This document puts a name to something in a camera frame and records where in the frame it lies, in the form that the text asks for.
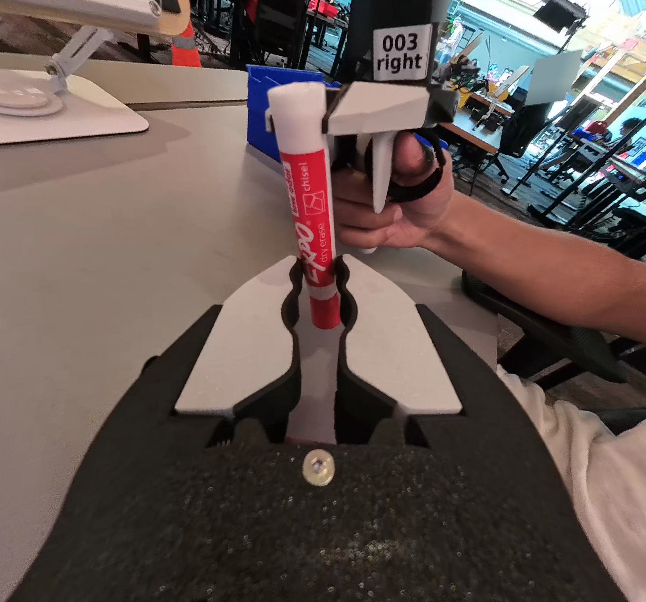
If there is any black studio light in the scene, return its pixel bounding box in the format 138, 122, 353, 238
531, 0, 591, 34

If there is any blue plastic bin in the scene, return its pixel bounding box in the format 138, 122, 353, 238
246, 63, 449, 165

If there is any person's white shirt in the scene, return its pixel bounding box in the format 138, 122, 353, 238
496, 364, 646, 602

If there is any red dry erase marker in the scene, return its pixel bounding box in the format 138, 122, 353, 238
266, 81, 341, 331

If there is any black office chair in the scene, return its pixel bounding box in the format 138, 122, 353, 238
496, 102, 554, 195
461, 269, 646, 386
254, 0, 315, 66

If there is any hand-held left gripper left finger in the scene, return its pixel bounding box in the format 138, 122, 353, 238
173, 255, 303, 442

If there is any wooden book stand white base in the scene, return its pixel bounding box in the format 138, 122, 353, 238
0, 0, 192, 145

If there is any person's right hand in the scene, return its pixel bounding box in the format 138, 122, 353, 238
330, 132, 456, 251

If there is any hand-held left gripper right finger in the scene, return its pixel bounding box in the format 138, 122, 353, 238
334, 254, 465, 444

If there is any person's right forearm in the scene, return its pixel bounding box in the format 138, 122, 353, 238
439, 191, 646, 344

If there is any orange traffic cone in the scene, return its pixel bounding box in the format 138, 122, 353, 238
171, 19, 203, 69

